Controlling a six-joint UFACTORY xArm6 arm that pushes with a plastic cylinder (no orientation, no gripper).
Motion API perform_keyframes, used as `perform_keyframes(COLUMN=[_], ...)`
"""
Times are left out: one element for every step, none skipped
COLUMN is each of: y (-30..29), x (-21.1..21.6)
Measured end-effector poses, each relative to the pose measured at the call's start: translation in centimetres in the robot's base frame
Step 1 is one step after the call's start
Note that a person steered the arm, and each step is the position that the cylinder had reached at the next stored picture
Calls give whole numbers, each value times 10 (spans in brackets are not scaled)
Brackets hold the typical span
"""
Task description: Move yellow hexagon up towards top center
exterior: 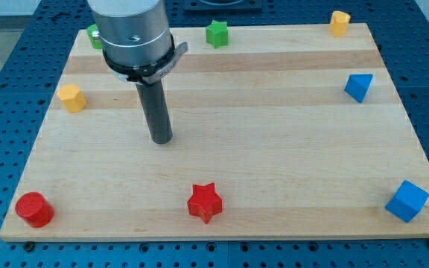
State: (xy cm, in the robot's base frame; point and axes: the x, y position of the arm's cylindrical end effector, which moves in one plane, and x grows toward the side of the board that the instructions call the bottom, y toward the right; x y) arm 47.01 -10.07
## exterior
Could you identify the red cylinder block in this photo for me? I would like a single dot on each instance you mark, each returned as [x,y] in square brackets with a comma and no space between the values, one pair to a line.
[34,209]

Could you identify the green star block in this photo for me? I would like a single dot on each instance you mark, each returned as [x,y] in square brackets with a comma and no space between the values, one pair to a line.
[217,34]

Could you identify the red star block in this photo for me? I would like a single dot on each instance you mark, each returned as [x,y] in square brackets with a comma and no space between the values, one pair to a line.
[204,202]

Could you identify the yellow block top right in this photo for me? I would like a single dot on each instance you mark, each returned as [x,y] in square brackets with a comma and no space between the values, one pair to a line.
[339,23]

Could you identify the yellow hexagon block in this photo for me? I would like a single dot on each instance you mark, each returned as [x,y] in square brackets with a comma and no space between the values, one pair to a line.
[72,98]

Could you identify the blue triangle block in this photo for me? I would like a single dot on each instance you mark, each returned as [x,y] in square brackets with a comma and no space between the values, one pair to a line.
[358,85]

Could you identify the green block behind arm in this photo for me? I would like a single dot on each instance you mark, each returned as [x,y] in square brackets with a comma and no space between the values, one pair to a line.
[93,35]

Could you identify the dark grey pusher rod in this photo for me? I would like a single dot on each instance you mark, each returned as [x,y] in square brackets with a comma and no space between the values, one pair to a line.
[152,98]

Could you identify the wooden board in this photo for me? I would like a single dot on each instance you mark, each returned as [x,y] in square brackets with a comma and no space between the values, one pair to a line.
[265,118]

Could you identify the blue cube block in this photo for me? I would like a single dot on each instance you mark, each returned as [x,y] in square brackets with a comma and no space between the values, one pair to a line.
[407,201]

